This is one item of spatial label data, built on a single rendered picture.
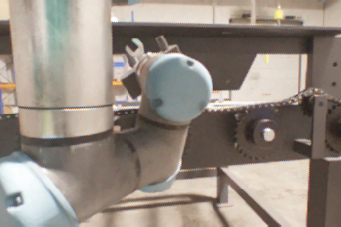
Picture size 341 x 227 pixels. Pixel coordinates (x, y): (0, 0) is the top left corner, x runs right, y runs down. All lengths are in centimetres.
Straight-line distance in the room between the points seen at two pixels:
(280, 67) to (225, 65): 1149
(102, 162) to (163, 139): 9
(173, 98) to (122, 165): 9
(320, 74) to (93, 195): 75
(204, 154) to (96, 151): 48
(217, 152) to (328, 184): 41
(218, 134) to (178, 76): 43
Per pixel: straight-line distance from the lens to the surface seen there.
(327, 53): 83
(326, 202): 89
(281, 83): 1209
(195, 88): 21
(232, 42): 66
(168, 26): 54
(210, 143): 61
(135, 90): 38
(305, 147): 72
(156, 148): 23
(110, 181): 19
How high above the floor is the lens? 98
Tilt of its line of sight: 6 degrees down
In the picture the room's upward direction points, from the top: 2 degrees counter-clockwise
